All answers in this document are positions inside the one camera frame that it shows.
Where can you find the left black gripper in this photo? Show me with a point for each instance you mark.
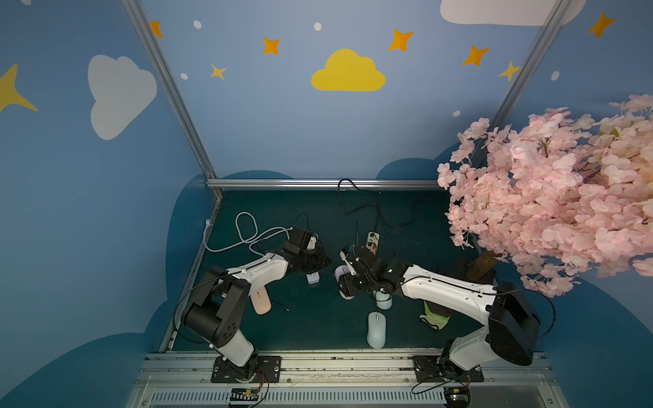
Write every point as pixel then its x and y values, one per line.
pixel 315 256

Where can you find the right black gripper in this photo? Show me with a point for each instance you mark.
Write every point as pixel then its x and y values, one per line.
pixel 357 270

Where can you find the light green wireless mouse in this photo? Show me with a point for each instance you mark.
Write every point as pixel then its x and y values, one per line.
pixel 376 330

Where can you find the white power strip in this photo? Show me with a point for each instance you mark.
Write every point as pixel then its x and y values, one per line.
pixel 313 278

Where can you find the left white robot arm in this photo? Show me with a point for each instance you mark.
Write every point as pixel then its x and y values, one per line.
pixel 216 305

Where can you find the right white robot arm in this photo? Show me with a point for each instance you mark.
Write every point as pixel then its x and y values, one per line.
pixel 509 323

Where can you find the cream red power strip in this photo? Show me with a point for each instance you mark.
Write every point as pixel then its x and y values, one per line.
pixel 372 243

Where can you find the black green work glove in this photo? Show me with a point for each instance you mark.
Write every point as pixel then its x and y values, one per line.
pixel 435 315

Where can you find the pink cherry blossom tree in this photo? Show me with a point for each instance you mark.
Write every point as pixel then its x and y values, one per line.
pixel 559 197

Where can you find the beige pink wireless mouse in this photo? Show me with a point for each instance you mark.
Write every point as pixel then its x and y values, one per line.
pixel 261 301

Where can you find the aluminium frame rail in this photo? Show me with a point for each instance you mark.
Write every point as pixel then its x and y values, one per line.
pixel 344 183

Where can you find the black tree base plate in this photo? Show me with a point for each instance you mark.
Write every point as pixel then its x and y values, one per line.
pixel 478 270

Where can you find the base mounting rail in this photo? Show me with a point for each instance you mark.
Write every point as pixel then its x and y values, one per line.
pixel 343 378

